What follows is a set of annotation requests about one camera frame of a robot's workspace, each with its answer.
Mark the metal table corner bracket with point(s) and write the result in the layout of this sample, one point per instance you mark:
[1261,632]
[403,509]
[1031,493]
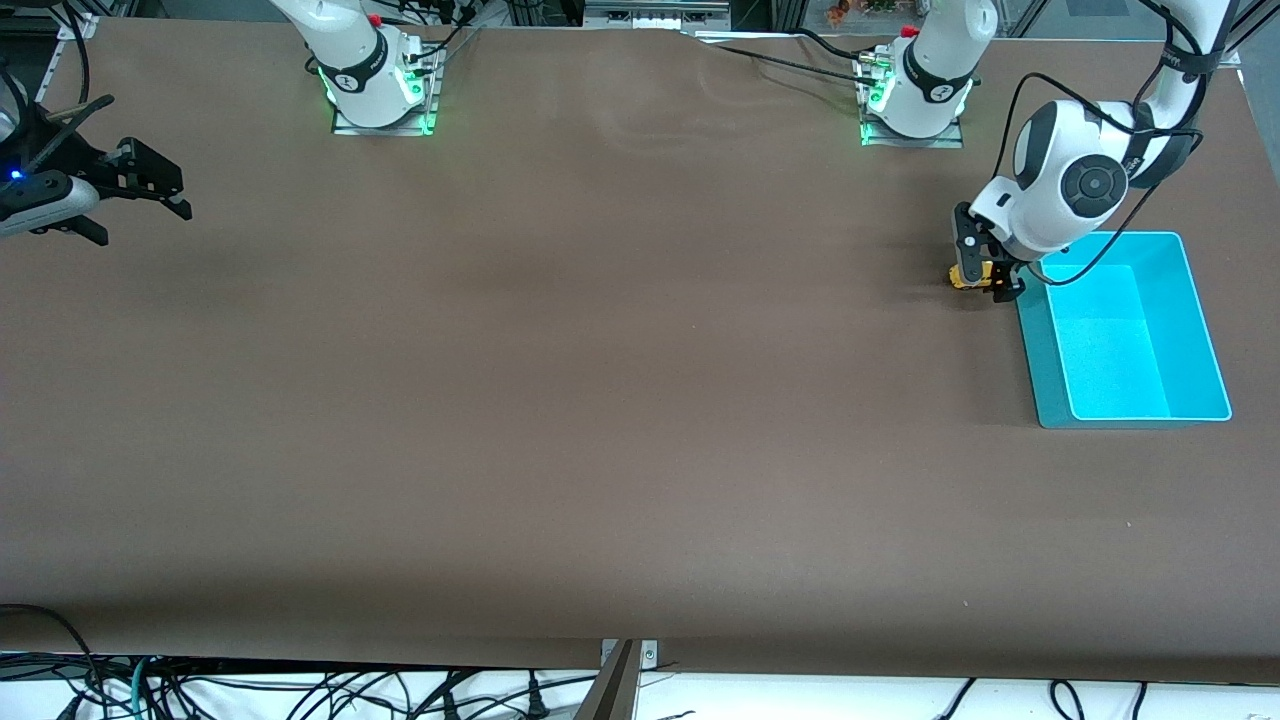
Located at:
[1228,58]
[75,28]

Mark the dark support beam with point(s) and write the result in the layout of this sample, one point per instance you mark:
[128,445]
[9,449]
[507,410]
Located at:
[610,695]

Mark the yellow beetle toy car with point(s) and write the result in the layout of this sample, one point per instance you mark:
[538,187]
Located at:
[956,278]

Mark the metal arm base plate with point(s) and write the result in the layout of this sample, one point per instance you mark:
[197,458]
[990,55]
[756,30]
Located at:
[930,143]
[434,95]

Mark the aluminium frame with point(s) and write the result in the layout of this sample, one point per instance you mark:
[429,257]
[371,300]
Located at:
[650,15]

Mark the metal table clamp bracket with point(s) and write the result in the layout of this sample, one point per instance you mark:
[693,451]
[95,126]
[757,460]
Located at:
[649,655]

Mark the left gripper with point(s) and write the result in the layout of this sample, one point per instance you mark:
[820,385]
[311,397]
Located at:
[1003,281]

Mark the orange background object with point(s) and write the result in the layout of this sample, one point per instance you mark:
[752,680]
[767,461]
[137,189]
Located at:
[836,12]

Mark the cyan plastic bin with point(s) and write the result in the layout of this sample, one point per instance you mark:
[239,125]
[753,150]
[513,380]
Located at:
[1130,340]

